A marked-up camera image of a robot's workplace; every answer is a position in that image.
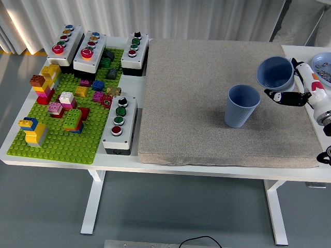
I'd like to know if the yellow blue grey brick stack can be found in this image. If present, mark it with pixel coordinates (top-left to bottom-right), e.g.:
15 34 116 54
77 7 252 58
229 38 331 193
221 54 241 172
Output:
18 117 49 148

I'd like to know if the yellow white brick tower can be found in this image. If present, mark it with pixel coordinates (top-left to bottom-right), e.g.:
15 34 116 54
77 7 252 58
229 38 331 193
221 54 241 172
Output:
41 64 62 90

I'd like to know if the blue ribbed plastic cup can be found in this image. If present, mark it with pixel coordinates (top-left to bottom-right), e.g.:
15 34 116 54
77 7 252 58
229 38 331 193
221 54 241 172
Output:
224 84 261 129
255 56 295 91

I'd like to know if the black cable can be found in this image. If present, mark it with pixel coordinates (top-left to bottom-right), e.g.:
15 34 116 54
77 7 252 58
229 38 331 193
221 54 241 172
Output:
179 235 222 248

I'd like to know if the green orange blue brick stack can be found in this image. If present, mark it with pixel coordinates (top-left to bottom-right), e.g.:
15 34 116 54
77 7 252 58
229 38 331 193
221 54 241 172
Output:
63 108 84 134

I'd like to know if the pink white red brick stack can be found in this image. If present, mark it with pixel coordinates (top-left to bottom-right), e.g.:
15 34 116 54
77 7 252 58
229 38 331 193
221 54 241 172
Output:
48 102 66 119

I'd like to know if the red building brick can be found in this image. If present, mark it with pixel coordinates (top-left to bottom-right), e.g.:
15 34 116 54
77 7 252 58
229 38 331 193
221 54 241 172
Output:
77 107 91 121

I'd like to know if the green studded building baseplate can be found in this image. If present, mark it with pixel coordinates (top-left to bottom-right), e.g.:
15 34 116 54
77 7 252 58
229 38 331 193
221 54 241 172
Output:
7 48 125 165

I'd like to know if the dark grey curved block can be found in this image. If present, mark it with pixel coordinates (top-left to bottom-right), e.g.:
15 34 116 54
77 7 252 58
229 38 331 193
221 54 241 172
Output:
102 49 116 62

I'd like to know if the four-button white control box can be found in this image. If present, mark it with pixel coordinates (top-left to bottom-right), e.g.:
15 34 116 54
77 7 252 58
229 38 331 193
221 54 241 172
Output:
102 95 139 156
121 32 150 77

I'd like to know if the white table leg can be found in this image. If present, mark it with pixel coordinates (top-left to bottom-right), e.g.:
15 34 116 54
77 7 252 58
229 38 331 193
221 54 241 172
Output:
80 169 107 235
263 180 289 246

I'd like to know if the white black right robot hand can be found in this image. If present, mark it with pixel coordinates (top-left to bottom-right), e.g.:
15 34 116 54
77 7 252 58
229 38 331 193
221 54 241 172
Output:
263 58 331 116

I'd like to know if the blue plate with metal nuts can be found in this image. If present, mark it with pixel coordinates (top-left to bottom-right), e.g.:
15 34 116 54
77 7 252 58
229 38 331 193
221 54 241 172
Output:
311 52 331 90

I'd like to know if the brown-topped brick tower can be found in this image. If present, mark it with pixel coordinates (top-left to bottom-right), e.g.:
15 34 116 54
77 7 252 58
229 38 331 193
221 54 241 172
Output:
29 74 55 105

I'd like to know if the yellow building brick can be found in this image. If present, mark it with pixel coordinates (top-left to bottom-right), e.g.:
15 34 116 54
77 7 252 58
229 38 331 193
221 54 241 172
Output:
75 86 89 98

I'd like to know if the brass valve with red handwheel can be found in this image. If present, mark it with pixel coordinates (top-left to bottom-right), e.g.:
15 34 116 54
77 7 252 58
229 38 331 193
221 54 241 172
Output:
100 86 122 109

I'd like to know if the person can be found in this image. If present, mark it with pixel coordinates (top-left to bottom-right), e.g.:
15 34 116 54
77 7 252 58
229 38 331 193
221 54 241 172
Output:
270 0 331 48

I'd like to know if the five-button white control box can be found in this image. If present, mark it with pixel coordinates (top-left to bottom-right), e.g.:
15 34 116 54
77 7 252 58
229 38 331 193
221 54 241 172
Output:
47 24 85 74
73 30 108 81

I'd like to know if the white pleated curtain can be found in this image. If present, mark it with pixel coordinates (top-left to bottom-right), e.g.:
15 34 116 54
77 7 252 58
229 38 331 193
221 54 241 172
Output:
0 0 287 55

